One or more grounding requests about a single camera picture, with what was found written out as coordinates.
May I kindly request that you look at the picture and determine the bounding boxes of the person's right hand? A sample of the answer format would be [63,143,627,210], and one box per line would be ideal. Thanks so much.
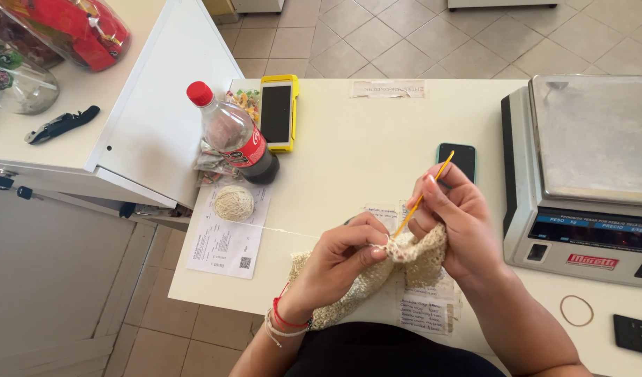
[405,162,506,284]

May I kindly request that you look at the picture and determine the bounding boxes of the person's left hand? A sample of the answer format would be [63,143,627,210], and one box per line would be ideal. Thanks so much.
[286,212,391,321]

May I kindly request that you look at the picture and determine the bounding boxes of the cream crocheted fabric piece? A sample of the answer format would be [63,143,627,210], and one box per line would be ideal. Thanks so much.
[288,223,449,332]

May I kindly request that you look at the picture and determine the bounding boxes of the yellow crochet hook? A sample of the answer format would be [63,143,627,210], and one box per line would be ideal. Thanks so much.
[391,150,456,241]

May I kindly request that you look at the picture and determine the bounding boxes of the cream yarn strand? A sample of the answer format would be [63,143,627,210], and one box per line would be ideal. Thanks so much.
[246,219,323,240]

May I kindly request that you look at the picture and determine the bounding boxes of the small taped handwritten note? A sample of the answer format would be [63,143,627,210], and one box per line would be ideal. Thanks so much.
[362,202,401,235]

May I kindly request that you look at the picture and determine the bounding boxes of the smartphone with teal case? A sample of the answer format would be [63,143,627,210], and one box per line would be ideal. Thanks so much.
[436,142,478,190]

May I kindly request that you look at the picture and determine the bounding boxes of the taped handwritten price list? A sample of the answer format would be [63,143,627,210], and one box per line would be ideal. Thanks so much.
[396,199,462,337]

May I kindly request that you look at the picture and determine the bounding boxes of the person's black clothing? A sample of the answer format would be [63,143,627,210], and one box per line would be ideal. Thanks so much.
[283,321,509,377]

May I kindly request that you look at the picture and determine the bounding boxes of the white printed paper bill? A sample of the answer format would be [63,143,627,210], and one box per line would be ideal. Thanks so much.
[185,183,273,280]

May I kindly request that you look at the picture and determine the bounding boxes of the cream yarn ball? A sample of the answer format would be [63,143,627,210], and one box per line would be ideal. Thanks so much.
[212,185,256,223]

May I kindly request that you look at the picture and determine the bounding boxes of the tan rubber band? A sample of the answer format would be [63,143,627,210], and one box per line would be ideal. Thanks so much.
[559,294,595,328]

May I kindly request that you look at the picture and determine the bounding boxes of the white digital weighing scale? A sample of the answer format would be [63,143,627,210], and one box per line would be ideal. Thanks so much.
[500,74,642,290]

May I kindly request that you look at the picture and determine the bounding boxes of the clear bag of sweets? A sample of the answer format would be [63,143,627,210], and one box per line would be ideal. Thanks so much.
[193,138,244,187]

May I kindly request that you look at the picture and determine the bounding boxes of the cola bottle with red cap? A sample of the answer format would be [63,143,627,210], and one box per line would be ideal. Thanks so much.
[186,81,281,185]

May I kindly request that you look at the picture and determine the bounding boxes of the yellow payment terminal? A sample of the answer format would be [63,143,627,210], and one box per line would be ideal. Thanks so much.
[258,74,300,154]

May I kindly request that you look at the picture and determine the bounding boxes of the taped paper label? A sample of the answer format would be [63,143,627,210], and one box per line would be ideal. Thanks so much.
[349,79,428,100]

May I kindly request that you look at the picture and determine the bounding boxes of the colourful candy bag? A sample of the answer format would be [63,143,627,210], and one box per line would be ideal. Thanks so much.
[225,88,261,125]

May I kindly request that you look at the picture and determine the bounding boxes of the black calculator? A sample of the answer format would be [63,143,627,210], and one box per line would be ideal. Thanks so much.
[612,313,642,358]

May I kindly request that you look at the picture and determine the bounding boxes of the white furniture base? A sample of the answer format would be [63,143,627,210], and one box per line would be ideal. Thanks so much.
[230,0,285,14]
[447,0,559,12]

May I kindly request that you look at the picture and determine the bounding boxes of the white counter cabinet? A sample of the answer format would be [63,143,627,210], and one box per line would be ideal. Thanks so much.
[0,0,245,232]

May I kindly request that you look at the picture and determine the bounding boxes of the black corkscrew bottle opener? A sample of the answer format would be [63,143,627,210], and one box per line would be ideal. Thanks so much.
[23,105,102,146]

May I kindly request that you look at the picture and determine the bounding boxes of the keys in cabinet lock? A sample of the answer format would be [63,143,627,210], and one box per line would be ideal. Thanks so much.
[0,169,45,202]

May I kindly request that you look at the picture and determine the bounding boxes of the glass jar with red sweets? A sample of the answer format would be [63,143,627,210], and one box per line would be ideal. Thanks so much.
[0,0,132,73]

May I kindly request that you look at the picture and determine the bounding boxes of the glass jar with green sweets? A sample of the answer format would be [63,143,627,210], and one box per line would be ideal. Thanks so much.
[0,30,60,116]

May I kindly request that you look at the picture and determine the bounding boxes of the red string bracelet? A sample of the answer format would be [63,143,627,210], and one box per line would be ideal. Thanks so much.
[271,282,312,331]

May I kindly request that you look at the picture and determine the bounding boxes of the white string bracelet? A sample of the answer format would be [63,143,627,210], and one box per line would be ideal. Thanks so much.
[263,307,310,348]

